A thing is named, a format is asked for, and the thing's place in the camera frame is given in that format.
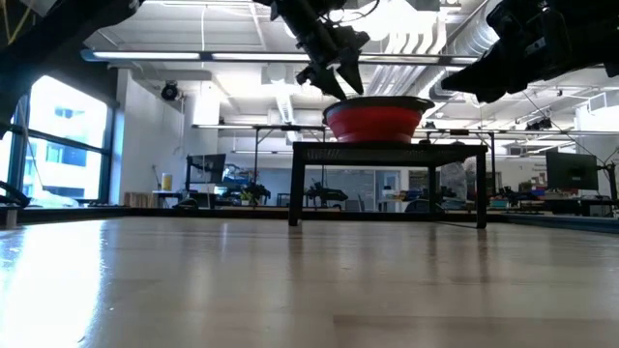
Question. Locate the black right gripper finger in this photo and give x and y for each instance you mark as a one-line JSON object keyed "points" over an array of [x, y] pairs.
{"points": [[483, 65], [498, 87]]}

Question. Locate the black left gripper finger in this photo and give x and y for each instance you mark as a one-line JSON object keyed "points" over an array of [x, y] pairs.
{"points": [[352, 75], [321, 79]]}

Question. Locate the red collapsible colander bowl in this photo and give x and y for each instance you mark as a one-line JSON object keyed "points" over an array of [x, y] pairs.
{"points": [[377, 123]]}

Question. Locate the black background robot arm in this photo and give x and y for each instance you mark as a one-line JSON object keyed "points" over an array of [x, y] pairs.
{"points": [[324, 194]]}

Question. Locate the black perforated metal shelf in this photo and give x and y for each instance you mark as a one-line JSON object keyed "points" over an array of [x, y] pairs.
{"points": [[387, 153]]}

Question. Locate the person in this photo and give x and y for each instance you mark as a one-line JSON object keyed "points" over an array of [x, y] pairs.
{"points": [[454, 179]]}

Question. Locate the black computer monitor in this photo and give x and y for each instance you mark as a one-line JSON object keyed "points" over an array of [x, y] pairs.
{"points": [[573, 170], [208, 166]]}

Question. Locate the black overhead light bar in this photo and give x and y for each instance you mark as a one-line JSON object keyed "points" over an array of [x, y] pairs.
{"points": [[205, 56]]}

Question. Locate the yellow container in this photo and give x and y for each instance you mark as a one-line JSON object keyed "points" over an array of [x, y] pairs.
{"points": [[167, 182]]}

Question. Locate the large window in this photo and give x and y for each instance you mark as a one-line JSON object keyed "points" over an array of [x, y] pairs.
{"points": [[67, 145]]}

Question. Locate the silver ventilation duct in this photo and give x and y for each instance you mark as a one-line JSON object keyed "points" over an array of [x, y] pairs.
{"points": [[464, 34]]}

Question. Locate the black ceiling camera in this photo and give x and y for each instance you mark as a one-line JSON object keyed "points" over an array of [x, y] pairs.
{"points": [[539, 124], [169, 91]]}

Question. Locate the black background rig frame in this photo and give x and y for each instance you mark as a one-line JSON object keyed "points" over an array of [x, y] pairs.
{"points": [[242, 126]]}

